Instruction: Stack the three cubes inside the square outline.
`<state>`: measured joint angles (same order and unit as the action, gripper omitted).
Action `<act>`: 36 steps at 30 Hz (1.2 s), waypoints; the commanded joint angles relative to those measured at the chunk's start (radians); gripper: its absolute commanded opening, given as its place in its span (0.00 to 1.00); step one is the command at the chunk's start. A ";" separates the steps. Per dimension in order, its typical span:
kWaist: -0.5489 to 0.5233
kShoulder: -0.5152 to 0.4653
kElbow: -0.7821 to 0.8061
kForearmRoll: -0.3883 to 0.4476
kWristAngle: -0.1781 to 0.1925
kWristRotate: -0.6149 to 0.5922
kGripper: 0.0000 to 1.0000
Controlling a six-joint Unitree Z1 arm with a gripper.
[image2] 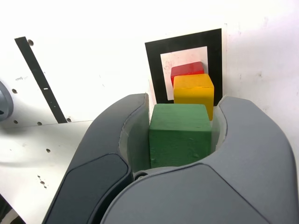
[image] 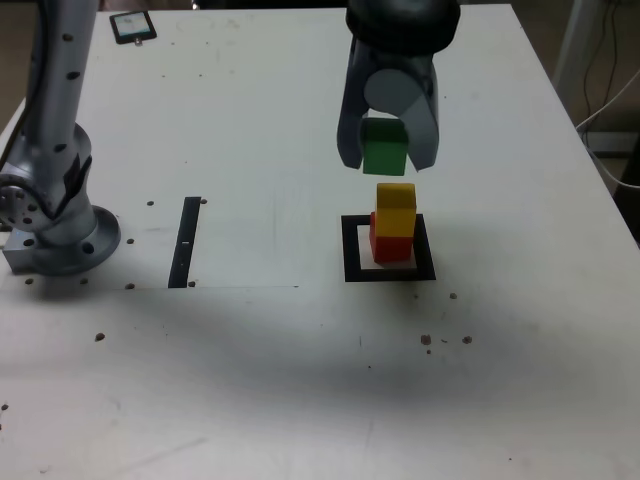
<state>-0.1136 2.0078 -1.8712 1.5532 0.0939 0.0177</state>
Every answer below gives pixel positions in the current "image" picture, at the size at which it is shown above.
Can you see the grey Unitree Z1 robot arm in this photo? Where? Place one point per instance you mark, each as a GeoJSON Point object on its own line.
{"type": "Point", "coordinates": [55, 100]}

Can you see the white post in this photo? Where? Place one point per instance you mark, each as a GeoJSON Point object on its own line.
{"type": "Point", "coordinates": [575, 50]}

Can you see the black smartphone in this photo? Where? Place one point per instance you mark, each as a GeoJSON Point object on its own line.
{"type": "Point", "coordinates": [132, 26]}

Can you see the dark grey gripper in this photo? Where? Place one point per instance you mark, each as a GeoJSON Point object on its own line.
{"type": "Point", "coordinates": [395, 60]}

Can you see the black tape strip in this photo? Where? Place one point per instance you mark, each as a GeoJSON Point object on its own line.
{"type": "Point", "coordinates": [182, 250]}

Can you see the green cube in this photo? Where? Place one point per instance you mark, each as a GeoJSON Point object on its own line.
{"type": "Point", "coordinates": [384, 155]}

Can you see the red cube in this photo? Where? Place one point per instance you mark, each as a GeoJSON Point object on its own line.
{"type": "Point", "coordinates": [391, 250]}

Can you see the black tape square outline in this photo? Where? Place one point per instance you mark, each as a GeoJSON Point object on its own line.
{"type": "Point", "coordinates": [350, 250]}

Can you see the yellow cube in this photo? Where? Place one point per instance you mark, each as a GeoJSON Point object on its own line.
{"type": "Point", "coordinates": [395, 215]}

